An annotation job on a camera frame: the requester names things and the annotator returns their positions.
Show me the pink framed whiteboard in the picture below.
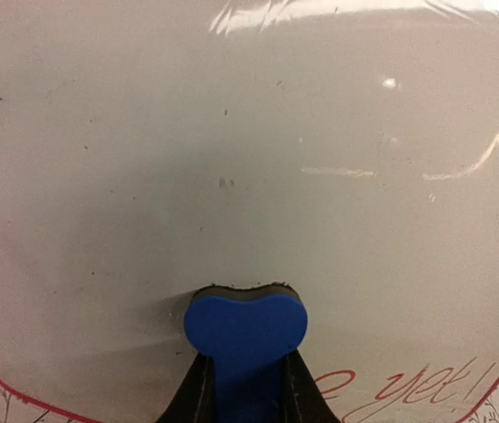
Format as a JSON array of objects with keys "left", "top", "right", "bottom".
[{"left": 0, "top": 1, "right": 499, "bottom": 422}]

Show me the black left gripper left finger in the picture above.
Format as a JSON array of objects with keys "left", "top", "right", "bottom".
[{"left": 156, "top": 353, "right": 214, "bottom": 423}]

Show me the blue whiteboard eraser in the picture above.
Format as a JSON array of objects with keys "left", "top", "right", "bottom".
[{"left": 183, "top": 283, "right": 308, "bottom": 422}]

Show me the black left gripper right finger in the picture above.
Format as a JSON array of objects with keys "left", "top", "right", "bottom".
[{"left": 282, "top": 351, "right": 339, "bottom": 423}]

